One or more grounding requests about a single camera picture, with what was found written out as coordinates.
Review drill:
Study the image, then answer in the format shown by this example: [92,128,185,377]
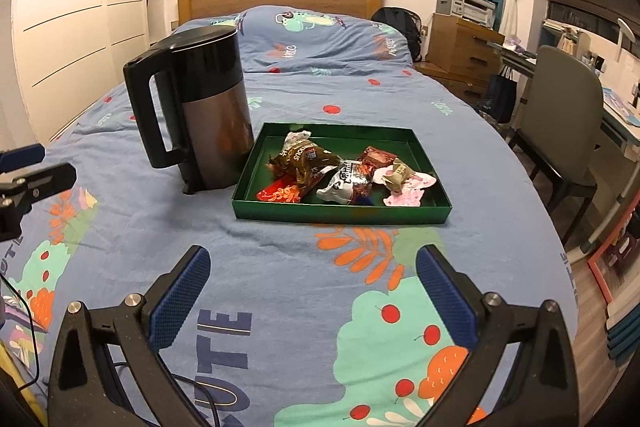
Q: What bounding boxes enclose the red white snack packet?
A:
[256,176,302,204]

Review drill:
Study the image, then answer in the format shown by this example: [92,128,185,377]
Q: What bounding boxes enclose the dark brown snack bag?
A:
[268,139,341,192]

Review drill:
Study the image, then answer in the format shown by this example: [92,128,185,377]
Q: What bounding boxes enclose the pink white candy packet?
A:
[282,130,311,150]

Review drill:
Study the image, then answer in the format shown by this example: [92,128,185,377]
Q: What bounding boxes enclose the white blue wafer packet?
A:
[317,159,373,205]

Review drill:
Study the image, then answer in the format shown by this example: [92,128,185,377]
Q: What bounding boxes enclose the pink cartoon snack packet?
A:
[373,168,437,207]

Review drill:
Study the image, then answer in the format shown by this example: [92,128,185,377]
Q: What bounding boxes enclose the small gold candy packet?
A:
[382,158,414,193]

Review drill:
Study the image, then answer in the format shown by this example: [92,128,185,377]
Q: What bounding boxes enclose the white wardrobe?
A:
[12,0,149,143]

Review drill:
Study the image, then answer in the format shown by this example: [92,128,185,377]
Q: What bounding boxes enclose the black steel electric kettle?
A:
[122,25,254,194]

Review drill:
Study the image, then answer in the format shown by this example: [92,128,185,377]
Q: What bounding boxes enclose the green tray box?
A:
[232,122,452,225]

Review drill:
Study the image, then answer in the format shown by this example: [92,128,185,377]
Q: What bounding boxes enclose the red brown snack packet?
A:
[357,146,397,176]

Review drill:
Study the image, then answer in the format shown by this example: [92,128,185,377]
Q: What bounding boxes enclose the grey desk chair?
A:
[506,44,606,245]

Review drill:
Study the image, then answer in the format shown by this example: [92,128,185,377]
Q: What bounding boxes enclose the white desk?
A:
[491,18,640,263]

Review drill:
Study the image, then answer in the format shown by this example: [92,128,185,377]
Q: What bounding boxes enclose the dark shopping bag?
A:
[480,66,518,124]

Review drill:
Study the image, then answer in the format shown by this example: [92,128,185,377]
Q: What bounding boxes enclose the wooden drawer cabinet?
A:
[414,14,504,105]

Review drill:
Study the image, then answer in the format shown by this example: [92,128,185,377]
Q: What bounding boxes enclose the black backpack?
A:
[371,6,422,63]

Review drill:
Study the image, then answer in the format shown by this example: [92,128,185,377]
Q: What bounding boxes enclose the white printer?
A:
[435,0,496,28]

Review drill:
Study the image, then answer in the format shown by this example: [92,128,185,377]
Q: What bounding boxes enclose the black cable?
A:
[112,357,224,427]

